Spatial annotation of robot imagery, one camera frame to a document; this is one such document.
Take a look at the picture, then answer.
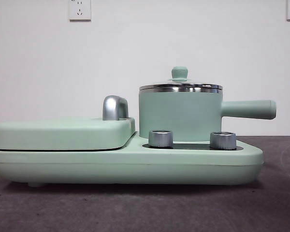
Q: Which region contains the silver control knob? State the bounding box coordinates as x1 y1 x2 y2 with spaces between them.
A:
147 130 174 148
209 131 237 149

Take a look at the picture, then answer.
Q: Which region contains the green griddle cover, silver handle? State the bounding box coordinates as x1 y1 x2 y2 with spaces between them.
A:
0 95 136 150

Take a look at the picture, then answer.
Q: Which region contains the mint green breakfast machine base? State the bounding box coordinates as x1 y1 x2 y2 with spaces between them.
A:
0 130 264 188

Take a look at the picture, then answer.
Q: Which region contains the mint green steamer pot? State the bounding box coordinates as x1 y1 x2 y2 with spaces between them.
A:
138 86 277 143

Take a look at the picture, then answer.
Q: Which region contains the glass lid with green knob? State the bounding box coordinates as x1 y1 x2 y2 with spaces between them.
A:
139 66 223 91

